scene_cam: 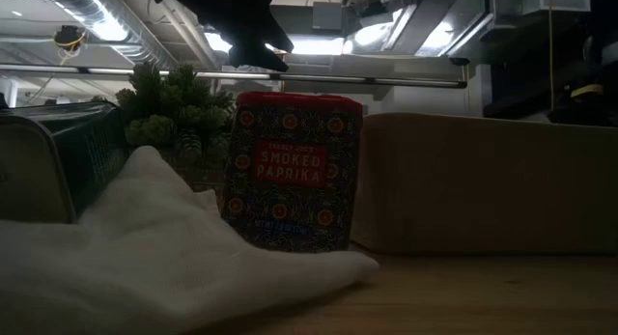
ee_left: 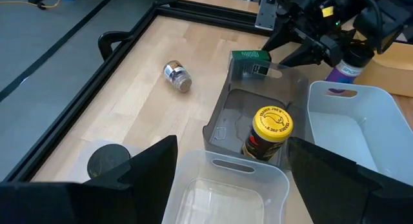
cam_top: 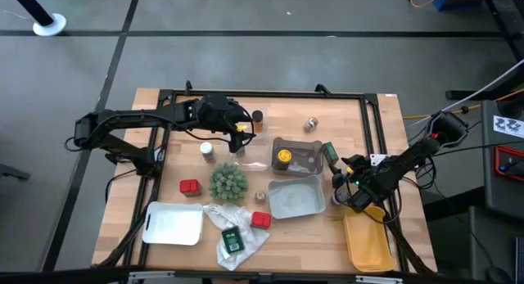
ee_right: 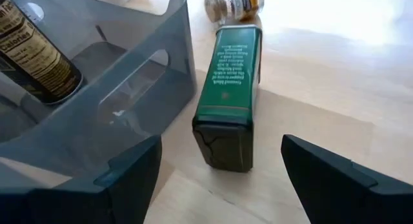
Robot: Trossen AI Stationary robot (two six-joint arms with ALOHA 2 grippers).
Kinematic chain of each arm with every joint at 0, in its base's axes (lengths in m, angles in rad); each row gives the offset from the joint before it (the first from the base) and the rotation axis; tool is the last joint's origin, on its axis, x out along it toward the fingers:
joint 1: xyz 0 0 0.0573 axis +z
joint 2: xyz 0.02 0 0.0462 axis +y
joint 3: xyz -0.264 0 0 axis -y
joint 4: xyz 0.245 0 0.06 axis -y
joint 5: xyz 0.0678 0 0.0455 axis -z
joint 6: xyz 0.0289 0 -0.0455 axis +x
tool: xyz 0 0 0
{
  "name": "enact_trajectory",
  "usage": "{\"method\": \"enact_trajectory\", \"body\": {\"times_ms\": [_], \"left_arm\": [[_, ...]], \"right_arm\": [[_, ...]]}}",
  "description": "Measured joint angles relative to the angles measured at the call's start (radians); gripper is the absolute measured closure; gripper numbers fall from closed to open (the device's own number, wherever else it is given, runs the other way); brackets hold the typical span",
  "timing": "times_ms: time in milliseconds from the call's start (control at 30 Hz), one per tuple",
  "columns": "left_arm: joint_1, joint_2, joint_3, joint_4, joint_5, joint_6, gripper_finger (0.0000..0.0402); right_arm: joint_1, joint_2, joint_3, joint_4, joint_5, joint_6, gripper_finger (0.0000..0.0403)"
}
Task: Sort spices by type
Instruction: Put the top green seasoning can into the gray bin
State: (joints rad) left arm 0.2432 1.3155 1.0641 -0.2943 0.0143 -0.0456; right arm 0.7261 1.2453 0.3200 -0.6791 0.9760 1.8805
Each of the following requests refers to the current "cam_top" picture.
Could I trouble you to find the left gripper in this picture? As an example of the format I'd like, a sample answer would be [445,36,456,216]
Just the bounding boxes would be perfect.
[223,101,255,156]

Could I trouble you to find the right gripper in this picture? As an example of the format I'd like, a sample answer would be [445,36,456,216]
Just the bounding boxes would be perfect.
[332,155,384,214]

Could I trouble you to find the black-lid purple-label spice jar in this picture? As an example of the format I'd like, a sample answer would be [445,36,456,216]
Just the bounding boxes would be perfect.
[329,192,349,208]

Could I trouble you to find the black-lid orange spice jar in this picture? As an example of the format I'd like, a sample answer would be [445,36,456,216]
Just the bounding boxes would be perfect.
[251,110,265,133]

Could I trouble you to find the green spice tin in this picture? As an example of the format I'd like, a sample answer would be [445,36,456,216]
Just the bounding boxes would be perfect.
[221,225,246,255]
[322,141,341,167]

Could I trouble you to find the yellow-lid spice jar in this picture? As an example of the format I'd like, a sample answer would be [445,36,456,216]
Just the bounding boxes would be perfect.
[274,149,293,172]

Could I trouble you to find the red spice tin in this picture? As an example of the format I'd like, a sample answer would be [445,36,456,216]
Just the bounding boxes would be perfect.
[250,211,273,230]
[179,178,202,197]

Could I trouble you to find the white plastic bag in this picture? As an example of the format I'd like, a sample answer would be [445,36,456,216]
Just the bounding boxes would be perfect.
[202,201,272,272]

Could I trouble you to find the clear plastic bin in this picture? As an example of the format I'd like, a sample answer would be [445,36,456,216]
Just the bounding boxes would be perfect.
[219,107,267,145]
[220,142,273,173]

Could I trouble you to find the grey plastic bin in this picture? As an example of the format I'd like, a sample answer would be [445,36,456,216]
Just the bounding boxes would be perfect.
[267,174,328,220]

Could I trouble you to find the yellow plastic bin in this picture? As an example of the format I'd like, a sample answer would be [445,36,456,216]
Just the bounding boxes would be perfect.
[342,205,397,273]

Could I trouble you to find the artificial green plant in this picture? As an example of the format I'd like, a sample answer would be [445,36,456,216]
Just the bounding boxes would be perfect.
[208,162,251,205]

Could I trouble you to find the smoky brown plastic bin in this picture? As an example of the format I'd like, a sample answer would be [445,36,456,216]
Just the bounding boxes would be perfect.
[270,137,325,178]

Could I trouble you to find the white plastic bin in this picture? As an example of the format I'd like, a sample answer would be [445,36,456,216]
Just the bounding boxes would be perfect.
[141,201,205,247]

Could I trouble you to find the black equipment cabinet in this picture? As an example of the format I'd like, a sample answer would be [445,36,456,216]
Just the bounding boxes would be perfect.
[481,98,524,222]

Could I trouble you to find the black floor bar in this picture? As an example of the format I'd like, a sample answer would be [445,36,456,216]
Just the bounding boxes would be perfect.
[445,69,524,101]

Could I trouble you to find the red-rimmed box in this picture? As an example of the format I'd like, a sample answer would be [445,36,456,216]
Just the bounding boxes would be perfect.
[494,144,524,183]

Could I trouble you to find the white printed sticker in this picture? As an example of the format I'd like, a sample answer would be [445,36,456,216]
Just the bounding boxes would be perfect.
[492,115,524,139]

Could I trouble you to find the blue box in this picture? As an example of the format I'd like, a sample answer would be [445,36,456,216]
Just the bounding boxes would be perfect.
[432,0,484,11]

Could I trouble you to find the black pole white base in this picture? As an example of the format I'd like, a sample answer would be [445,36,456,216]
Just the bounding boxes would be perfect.
[7,0,68,38]

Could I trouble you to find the dark furniture foot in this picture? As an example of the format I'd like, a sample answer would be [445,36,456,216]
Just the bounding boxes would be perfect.
[0,163,30,182]

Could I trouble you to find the black desk leg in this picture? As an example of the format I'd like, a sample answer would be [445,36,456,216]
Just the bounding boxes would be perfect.
[485,0,524,62]

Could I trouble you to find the black metal table frame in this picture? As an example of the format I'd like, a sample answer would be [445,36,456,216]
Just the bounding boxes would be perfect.
[97,79,437,277]

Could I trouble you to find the silver metal bracket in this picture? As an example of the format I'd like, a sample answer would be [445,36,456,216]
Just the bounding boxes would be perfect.
[129,270,177,284]
[355,275,404,284]

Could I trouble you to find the white cable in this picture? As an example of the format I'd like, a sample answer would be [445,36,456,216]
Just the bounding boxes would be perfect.
[408,61,524,129]

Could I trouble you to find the black cable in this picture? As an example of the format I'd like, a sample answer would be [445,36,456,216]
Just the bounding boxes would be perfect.
[433,140,524,155]

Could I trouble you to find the yellow cable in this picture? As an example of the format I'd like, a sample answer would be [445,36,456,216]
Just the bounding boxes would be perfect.
[403,88,524,120]

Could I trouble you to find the black front rail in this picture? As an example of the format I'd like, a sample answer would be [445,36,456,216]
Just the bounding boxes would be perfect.
[0,266,524,284]

